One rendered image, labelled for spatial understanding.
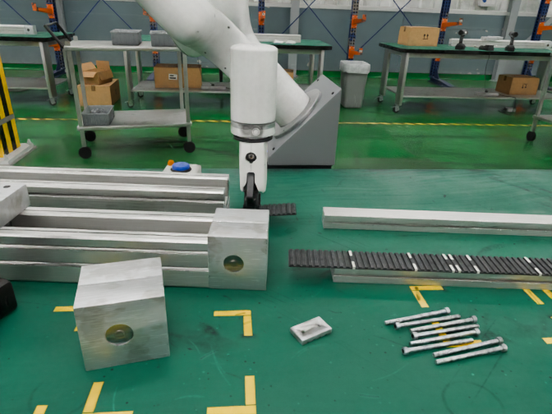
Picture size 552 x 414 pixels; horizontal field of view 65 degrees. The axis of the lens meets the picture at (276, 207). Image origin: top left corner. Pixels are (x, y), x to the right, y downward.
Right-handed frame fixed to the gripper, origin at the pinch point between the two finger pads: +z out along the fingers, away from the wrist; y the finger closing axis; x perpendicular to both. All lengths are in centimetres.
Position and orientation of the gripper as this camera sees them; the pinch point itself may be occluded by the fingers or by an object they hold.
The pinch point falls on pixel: (251, 208)
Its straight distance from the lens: 88.8
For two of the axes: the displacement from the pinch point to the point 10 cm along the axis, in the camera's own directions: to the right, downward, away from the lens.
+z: -0.3, 9.1, 4.2
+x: -10.0, -0.4, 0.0
